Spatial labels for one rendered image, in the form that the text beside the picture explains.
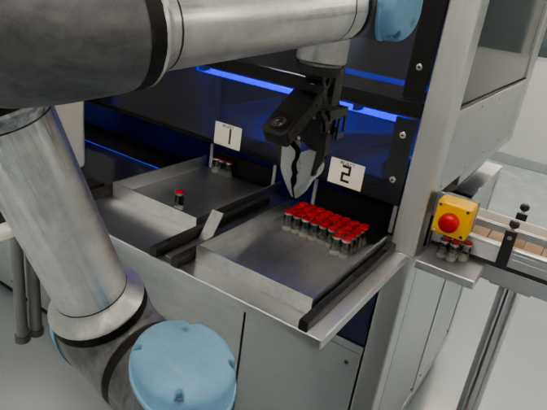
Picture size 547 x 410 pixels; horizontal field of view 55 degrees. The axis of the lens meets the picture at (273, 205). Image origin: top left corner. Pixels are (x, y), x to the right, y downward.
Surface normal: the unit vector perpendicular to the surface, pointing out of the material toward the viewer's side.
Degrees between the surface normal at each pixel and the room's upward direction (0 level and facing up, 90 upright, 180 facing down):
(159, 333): 8
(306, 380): 90
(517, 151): 90
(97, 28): 85
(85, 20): 75
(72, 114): 90
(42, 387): 0
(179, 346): 8
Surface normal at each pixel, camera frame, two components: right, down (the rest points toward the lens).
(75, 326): -0.26, -0.11
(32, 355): 0.13, -0.91
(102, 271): 0.83, 0.27
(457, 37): -0.55, 0.26
